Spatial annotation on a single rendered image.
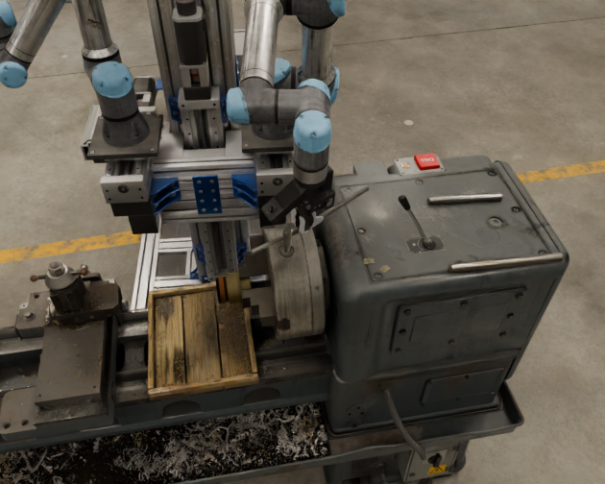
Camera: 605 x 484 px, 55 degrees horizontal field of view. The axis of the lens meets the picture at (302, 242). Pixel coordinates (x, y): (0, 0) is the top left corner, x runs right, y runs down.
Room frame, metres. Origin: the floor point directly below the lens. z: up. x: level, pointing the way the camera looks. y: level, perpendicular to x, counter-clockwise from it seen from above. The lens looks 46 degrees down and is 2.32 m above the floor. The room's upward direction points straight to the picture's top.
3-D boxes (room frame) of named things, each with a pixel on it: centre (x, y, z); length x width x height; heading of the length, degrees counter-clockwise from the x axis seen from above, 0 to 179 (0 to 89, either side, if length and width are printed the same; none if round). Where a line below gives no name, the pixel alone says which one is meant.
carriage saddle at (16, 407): (0.92, 0.68, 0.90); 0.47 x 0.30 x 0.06; 11
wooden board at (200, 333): (0.99, 0.30, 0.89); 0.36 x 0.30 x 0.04; 11
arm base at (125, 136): (1.61, 0.59, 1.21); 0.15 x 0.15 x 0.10
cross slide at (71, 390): (0.95, 0.64, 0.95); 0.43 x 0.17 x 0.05; 11
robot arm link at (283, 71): (1.65, 0.09, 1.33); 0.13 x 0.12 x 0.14; 89
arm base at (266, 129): (1.65, 0.10, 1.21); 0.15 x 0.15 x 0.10
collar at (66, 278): (1.01, 0.65, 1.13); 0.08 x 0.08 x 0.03
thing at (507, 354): (1.13, -0.35, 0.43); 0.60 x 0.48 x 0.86; 101
